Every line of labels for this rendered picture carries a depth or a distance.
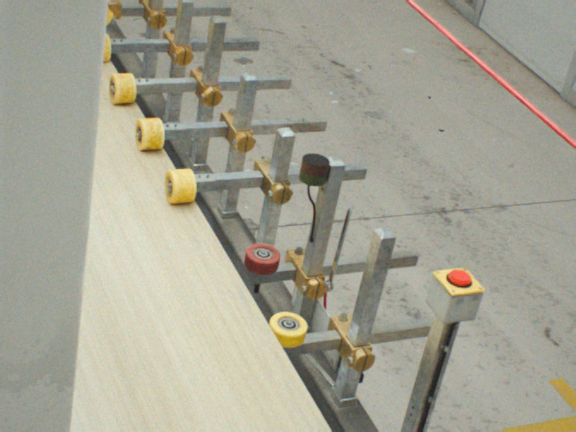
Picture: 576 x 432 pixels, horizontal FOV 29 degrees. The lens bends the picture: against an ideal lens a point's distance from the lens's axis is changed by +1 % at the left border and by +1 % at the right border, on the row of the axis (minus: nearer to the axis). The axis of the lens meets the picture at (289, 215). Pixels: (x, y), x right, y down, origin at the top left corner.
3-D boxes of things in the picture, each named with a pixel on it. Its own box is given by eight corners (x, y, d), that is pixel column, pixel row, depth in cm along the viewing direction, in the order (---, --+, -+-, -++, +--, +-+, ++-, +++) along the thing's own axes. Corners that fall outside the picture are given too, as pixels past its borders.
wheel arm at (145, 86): (285, 83, 324) (287, 72, 322) (290, 89, 322) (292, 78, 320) (118, 88, 304) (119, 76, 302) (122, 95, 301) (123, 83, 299)
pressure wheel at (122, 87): (132, 68, 301) (138, 93, 298) (126, 83, 308) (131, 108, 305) (111, 68, 299) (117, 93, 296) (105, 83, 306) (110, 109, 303)
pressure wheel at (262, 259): (265, 279, 264) (273, 239, 257) (278, 300, 258) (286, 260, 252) (234, 283, 260) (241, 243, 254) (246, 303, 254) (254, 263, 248)
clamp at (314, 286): (302, 265, 267) (305, 248, 264) (325, 299, 257) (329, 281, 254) (280, 267, 265) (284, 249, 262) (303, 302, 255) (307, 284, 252)
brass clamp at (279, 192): (272, 175, 281) (275, 158, 278) (292, 204, 270) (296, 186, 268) (249, 177, 278) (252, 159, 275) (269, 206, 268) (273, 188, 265)
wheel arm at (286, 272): (409, 261, 276) (413, 247, 274) (416, 269, 273) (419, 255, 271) (247, 279, 258) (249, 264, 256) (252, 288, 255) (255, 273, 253)
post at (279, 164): (260, 286, 290) (291, 125, 265) (265, 294, 288) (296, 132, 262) (247, 288, 289) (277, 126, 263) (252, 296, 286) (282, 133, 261)
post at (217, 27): (201, 167, 324) (222, 14, 299) (204, 174, 322) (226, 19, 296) (189, 168, 323) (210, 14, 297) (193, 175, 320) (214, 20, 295)
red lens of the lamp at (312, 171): (321, 161, 243) (322, 153, 242) (332, 175, 239) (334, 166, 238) (296, 163, 241) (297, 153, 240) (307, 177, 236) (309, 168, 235)
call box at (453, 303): (455, 300, 208) (465, 267, 204) (474, 323, 203) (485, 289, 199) (423, 304, 205) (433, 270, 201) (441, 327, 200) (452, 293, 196)
